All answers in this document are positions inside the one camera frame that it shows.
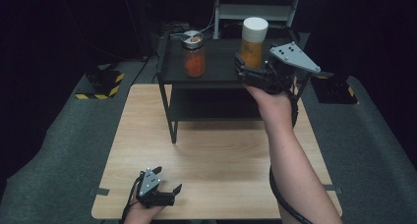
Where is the silver lid glass jar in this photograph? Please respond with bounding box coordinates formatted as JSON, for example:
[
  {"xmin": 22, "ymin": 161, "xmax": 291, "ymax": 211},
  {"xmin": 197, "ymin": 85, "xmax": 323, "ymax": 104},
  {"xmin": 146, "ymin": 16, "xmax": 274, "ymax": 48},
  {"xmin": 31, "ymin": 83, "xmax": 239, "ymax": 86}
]
[{"xmin": 180, "ymin": 29, "xmax": 207, "ymax": 79}]

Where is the person's right hand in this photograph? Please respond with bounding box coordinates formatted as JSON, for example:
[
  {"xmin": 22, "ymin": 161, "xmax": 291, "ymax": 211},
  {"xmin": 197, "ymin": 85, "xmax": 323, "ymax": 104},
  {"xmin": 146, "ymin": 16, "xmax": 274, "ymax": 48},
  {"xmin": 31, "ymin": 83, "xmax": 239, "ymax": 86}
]
[{"xmin": 243, "ymin": 76, "xmax": 300, "ymax": 128}]

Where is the white cable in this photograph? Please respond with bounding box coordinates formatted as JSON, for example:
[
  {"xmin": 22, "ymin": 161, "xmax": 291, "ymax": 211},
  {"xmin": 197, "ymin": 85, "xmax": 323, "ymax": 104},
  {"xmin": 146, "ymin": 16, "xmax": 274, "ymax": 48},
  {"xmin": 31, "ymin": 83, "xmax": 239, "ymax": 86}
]
[{"xmin": 169, "ymin": 7, "xmax": 217, "ymax": 39}]

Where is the left hand-held gripper cable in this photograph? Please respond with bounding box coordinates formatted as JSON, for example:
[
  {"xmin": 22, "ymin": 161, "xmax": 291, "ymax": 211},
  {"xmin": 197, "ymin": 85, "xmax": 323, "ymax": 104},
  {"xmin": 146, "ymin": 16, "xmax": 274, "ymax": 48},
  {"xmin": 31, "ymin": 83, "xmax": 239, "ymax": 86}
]
[{"xmin": 119, "ymin": 172, "xmax": 146, "ymax": 224}]

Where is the hand-held gripper cable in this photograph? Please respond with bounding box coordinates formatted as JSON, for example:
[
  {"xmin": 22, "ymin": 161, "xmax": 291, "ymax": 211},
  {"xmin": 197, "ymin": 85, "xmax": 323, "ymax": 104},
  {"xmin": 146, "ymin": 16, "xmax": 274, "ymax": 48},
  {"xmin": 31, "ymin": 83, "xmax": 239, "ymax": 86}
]
[
  {"xmin": 268, "ymin": 83, "xmax": 313, "ymax": 224},
  {"xmin": 119, "ymin": 172, "xmax": 146, "ymax": 224}
]

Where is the black two-tier shelf rack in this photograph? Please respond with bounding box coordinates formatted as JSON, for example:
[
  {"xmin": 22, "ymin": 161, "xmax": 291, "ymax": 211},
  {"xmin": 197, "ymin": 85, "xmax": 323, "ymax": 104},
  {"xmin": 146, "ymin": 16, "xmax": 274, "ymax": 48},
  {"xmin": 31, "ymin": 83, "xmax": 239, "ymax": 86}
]
[{"xmin": 155, "ymin": 27, "xmax": 314, "ymax": 144}]

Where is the white lid glass jar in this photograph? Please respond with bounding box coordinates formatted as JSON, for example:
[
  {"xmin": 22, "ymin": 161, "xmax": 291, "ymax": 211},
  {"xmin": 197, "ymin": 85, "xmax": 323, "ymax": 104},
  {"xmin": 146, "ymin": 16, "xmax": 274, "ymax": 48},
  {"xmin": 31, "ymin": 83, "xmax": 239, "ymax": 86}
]
[{"xmin": 238, "ymin": 16, "xmax": 269, "ymax": 71}]

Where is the right hand-held gripper cable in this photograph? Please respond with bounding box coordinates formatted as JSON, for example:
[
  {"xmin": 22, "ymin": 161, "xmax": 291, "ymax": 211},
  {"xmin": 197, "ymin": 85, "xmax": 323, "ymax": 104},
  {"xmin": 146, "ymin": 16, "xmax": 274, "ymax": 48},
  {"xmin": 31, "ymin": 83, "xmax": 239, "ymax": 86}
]
[{"xmin": 268, "ymin": 83, "xmax": 313, "ymax": 224}]

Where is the grey metal stand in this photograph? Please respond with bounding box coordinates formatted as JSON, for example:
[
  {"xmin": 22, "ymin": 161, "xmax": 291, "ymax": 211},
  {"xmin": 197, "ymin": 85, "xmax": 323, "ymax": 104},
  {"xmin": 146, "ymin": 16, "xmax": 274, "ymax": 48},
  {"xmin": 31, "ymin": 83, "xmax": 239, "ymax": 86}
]
[{"xmin": 212, "ymin": 0, "xmax": 303, "ymax": 40}]

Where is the grey tape strip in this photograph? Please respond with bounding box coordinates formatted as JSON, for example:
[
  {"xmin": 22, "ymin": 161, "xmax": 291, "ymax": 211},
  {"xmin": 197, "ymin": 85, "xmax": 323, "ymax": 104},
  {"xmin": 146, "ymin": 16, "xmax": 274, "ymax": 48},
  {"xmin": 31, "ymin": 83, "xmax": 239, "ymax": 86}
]
[
  {"xmin": 89, "ymin": 187, "xmax": 110, "ymax": 196},
  {"xmin": 324, "ymin": 183, "xmax": 344, "ymax": 196}
]

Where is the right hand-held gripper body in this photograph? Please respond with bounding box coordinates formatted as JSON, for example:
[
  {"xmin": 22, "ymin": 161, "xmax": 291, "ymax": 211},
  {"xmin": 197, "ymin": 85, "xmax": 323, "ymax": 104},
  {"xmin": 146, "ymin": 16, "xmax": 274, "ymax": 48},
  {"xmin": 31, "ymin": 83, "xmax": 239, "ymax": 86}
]
[{"xmin": 236, "ymin": 41, "xmax": 322, "ymax": 96}]

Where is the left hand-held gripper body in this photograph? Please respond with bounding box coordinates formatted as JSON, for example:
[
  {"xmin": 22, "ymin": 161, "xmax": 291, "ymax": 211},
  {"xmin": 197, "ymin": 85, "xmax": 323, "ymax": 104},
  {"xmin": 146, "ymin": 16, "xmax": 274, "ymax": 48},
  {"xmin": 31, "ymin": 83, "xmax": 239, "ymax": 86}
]
[{"xmin": 137, "ymin": 167, "xmax": 177, "ymax": 209}]

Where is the black base with striped tape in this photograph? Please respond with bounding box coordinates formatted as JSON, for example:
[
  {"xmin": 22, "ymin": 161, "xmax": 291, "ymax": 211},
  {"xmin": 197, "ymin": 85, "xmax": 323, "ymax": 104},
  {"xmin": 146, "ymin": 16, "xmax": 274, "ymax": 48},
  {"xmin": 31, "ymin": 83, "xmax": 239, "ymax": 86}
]
[
  {"xmin": 75, "ymin": 63, "xmax": 126, "ymax": 101},
  {"xmin": 310, "ymin": 71, "xmax": 360, "ymax": 105}
]

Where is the person's left hand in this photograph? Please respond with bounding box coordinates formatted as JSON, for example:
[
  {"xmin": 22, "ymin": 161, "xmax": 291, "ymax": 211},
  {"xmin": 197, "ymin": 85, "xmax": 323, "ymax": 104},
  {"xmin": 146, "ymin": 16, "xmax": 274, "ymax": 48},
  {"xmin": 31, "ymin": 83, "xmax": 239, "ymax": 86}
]
[{"xmin": 123, "ymin": 197, "xmax": 165, "ymax": 224}]

